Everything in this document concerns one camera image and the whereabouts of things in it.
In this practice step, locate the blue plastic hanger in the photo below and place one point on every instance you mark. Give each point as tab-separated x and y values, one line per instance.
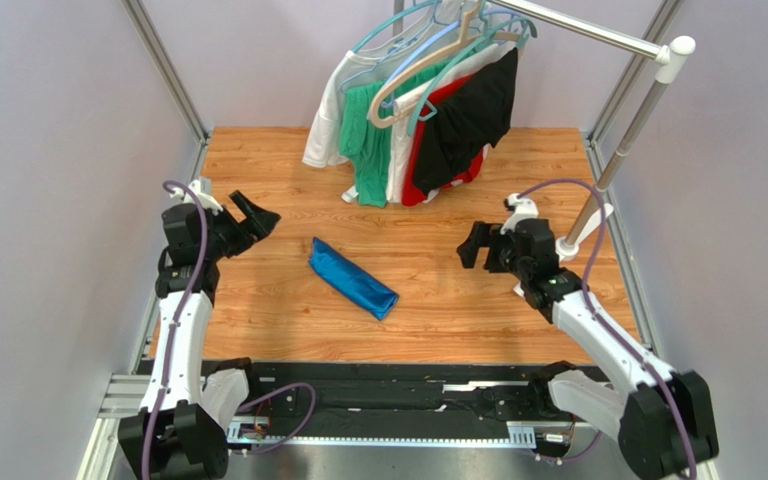
377	64

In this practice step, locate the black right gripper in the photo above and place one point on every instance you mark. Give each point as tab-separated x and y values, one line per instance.
490	247

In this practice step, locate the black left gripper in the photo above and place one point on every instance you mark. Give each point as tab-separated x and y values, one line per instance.
257	223

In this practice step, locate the red t-shirt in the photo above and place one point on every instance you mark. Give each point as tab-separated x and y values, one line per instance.
434	166

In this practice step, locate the white t-shirt middle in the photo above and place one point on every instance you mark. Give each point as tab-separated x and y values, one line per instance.
382	158

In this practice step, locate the white t-shirt left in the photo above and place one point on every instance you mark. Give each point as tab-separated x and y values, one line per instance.
322	147

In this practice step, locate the white clothes rack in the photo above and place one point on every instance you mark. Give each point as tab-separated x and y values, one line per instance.
669	57

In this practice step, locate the teal plastic hanger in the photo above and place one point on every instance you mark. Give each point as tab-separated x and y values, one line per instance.
411	97

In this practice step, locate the blue cloth napkin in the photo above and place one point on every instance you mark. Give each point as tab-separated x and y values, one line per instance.
352	281

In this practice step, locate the teal hanger left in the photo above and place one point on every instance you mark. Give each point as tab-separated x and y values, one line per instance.
396	21

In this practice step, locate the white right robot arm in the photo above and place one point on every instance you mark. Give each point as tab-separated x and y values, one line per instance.
661	419

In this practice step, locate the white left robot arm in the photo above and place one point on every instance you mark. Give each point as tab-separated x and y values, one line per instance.
179	429

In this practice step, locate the black t-shirt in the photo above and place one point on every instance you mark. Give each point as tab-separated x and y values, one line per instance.
477	109

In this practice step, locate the white t-shirt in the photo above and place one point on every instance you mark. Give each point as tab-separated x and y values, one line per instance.
382	158
322	147

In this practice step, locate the green t-shirt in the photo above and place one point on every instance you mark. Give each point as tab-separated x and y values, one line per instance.
380	157

